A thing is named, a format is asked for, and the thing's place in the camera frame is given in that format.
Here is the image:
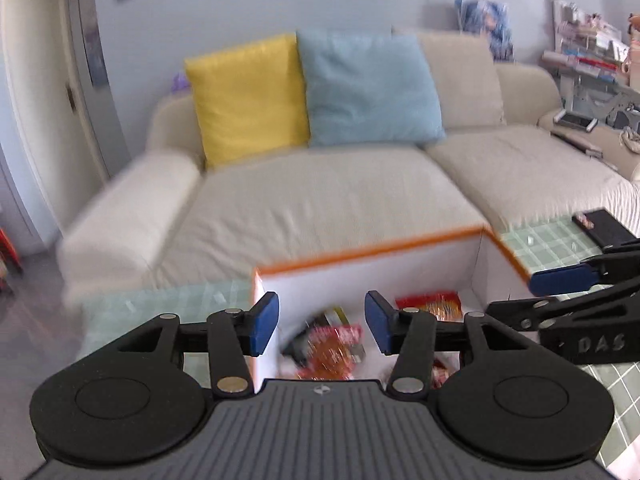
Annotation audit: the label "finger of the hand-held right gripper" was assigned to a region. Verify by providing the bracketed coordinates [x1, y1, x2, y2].
[530, 239, 640, 297]
[487, 280, 640, 333]

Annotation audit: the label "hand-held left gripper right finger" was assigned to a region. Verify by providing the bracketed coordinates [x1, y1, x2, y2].
[363, 290, 531, 395]

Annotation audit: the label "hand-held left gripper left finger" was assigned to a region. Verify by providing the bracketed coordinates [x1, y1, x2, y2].
[117, 291, 280, 395]

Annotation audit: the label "dark green snack packet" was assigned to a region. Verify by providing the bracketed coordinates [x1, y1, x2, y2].
[280, 310, 326, 364]

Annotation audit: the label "peanut packet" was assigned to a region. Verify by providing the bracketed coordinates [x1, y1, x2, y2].
[297, 324, 367, 381]

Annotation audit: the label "red crinkled snack packet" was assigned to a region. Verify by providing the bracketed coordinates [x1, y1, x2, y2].
[395, 292, 464, 322]

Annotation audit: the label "orange cardboard box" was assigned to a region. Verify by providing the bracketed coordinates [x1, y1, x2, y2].
[252, 225, 534, 396]

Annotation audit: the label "small round red packet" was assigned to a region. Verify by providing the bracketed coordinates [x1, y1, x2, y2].
[431, 357, 454, 390]

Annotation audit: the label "green checked tablecloth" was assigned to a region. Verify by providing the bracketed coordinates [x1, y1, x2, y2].
[80, 212, 640, 468]

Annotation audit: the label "black notebook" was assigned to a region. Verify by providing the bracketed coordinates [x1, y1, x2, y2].
[571, 208, 640, 254]

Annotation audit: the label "beige sofa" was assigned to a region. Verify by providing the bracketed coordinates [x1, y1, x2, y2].
[55, 29, 640, 307]

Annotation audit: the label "smartphone with white case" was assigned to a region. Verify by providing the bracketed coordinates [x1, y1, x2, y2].
[554, 112, 599, 132]

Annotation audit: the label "beige pillow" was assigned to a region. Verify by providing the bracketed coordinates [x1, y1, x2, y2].
[392, 27, 505, 131]

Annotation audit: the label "yellow pillow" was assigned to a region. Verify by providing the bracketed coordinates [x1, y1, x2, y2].
[184, 34, 311, 170]

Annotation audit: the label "shelf with books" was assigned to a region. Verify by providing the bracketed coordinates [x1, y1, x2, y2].
[540, 0, 640, 132]

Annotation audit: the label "light blue pillow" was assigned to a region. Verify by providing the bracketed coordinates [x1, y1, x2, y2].
[296, 29, 447, 149]

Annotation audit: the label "red and orange stools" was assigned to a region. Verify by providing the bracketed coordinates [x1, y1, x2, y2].
[0, 227, 24, 294]

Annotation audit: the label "cartoon print pillow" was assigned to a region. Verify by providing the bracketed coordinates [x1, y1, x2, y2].
[454, 0, 515, 64]

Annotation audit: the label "white door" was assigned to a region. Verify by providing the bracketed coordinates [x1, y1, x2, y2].
[0, 0, 109, 242]

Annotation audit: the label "small wall picture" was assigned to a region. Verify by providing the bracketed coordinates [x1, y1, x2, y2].
[82, 9, 109, 89]

